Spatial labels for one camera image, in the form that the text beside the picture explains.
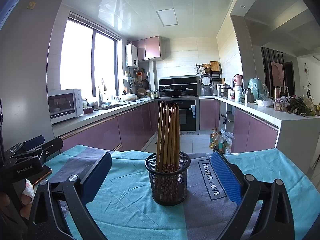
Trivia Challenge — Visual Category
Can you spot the smartphone with brown edge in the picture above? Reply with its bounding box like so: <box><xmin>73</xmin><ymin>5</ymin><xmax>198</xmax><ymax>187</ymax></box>
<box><xmin>31</xmin><ymin>165</ymin><xmax>53</xmax><ymax>186</ymax></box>

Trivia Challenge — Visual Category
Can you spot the teal and grey tablecloth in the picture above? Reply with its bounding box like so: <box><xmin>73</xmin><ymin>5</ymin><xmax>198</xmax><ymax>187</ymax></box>
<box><xmin>42</xmin><ymin>144</ymin><xmax>317</xmax><ymax>240</ymax></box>

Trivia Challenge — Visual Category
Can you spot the stainless steel pot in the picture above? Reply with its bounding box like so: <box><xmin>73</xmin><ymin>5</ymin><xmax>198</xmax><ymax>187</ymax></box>
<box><xmin>218</xmin><ymin>84</ymin><xmax>231</xmax><ymax>97</ymax></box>

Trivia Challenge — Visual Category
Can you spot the white plastic bag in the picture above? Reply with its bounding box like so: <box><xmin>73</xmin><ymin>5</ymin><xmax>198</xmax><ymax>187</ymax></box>
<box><xmin>222</xmin><ymin>131</ymin><xmax>234</xmax><ymax>147</ymax></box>

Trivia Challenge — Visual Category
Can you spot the white gas water heater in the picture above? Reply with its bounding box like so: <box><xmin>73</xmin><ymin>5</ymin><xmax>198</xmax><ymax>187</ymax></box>
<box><xmin>126</xmin><ymin>44</ymin><xmax>139</xmax><ymax>68</ymax></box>

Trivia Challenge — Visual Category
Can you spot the black mesh utensil holder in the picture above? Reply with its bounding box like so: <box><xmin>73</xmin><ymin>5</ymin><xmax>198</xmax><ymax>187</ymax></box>
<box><xmin>145</xmin><ymin>151</ymin><xmax>191</xmax><ymax>206</ymax></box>

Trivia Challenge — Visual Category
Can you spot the purple kitchen base cabinet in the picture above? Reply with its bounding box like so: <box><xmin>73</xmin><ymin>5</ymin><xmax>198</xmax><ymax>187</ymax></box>
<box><xmin>59</xmin><ymin>99</ymin><xmax>157</xmax><ymax>153</ymax></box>
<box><xmin>199</xmin><ymin>97</ymin><xmax>279</xmax><ymax>154</ymax></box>

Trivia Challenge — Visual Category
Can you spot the clear plastic food container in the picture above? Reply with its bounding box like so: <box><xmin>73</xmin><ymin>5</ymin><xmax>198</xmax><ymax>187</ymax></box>
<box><xmin>274</xmin><ymin>98</ymin><xmax>288</xmax><ymax>112</ymax></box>

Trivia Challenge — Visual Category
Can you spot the silver rice cooker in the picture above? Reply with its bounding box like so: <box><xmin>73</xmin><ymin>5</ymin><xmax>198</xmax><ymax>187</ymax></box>
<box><xmin>200</xmin><ymin>74</ymin><xmax>214</xmax><ymax>97</ymax></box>

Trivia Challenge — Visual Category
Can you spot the bundle of wooden chopsticks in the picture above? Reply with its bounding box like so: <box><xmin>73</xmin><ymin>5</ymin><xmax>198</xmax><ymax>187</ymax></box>
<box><xmin>155</xmin><ymin>101</ymin><xmax>181</xmax><ymax>174</ymax></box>

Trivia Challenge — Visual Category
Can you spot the black integrated stove oven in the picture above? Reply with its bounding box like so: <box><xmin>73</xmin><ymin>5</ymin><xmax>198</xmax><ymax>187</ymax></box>
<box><xmin>158</xmin><ymin>75</ymin><xmax>200</xmax><ymax>135</ymax></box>

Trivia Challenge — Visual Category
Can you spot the square ceiling light panel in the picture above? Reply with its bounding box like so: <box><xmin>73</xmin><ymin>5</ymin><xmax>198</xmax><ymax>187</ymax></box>
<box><xmin>156</xmin><ymin>9</ymin><xmax>179</xmax><ymax>27</ymax></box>

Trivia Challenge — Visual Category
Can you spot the white microwave oven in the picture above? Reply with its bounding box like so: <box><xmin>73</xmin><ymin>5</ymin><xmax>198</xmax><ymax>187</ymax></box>
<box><xmin>47</xmin><ymin>88</ymin><xmax>84</xmax><ymax>125</ymax></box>

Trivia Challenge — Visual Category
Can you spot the person's left hand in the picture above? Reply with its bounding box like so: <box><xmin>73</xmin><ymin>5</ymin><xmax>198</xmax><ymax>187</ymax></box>
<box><xmin>0</xmin><ymin>179</ymin><xmax>35</xmax><ymax>214</ymax></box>

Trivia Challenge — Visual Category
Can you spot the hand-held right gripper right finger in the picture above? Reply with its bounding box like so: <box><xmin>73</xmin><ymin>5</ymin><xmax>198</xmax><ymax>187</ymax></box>
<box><xmin>211</xmin><ymin>150</ymin><xmax>295</xmax><ymax>240</ymax></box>

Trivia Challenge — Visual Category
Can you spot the steel kitchen faucet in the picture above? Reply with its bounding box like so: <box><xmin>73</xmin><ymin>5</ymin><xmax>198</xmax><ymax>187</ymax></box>
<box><xmin>99</xmin><ymin>78</ymin><xmax>107</xmax><ymax>108</ymax></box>

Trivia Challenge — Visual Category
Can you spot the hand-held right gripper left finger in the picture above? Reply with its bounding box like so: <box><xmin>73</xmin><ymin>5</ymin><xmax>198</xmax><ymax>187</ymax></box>
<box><xmin>25</xmin><ymin>151</ymin><xmax>112</xmax><ymax>240</ymax></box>

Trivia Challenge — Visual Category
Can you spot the purple wall cabinet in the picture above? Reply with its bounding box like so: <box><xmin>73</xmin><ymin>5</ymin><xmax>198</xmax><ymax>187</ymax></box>
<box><xmin>132</xmin><ymin>36</ymin><xmax>163</xmax><ymax>61</ymax></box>

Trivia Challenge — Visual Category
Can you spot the kitchen window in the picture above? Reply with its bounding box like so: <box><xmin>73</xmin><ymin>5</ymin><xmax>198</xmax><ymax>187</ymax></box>
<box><xmin>60</xmin><ymin>11</ymin><xmax>120</xmax><ymax>91</ymax></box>

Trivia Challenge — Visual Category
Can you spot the white lidded casserole dish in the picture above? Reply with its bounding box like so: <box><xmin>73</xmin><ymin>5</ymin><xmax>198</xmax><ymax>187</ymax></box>
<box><xmin>124</xmin><ymin>92</ymin><xmax>139</xmax><ymax>103</ymax></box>

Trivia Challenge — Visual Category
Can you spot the pink framed picture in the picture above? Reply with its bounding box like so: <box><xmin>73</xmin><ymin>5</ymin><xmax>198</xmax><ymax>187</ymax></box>
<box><xmin>271</xmin><ymin>61</ymin><xmax>284</xmax><ymax>87</ymax></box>

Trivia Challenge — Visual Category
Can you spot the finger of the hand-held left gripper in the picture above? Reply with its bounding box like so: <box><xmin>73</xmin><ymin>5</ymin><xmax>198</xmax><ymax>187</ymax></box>
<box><xmin>5</xmin><ymin>135</ymin><xmax>45</xmax><ymax>154</ymax></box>
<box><xmin>11</xmin><ymin>137</ymin><xmax>64</xmax><ymax>162</ymax></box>

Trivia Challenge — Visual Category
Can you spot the pink electric kettle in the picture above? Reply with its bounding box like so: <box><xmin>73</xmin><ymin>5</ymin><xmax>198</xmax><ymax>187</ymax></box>
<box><xmin>232</xmin><ymin>74</ymin><xmax>244</xmax><ymax>88</ymax></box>

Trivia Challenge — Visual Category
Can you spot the yellow cooking oil bottle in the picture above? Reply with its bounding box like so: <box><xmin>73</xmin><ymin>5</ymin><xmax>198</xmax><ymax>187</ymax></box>
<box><xmin>209</xmin><ymin>128</ymin><xmax>219</xmax><ymax>151</ymax></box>

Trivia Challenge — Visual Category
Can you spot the grey refrigerator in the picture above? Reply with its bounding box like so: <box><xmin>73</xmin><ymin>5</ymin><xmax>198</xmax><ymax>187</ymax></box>
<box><xmin>0</xmin><ymin>0</ymin><xmax>68</xmax><ymax>150</ymax></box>

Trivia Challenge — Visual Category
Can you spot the bunch of leafy greens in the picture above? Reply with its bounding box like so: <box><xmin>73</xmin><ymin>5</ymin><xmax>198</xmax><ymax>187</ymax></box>
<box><xmin>287</xmin><ymin>96</ymin><xmax>317</xmax><ymax>117</ymax></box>

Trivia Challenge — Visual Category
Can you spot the white kitchen countertop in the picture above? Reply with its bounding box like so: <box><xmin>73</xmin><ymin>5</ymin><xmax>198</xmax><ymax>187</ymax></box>
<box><xmin>51</xmin><ymin>95</ymin><xmax>320</xmax><ymax>132</ymax></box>

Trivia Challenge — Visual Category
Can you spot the green air fryer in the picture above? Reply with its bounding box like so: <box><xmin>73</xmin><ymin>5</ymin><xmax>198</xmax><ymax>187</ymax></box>
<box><xmin>247</xmin><ymin>77</ymin><xmax>269</xmax><ymax>100</ymax></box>

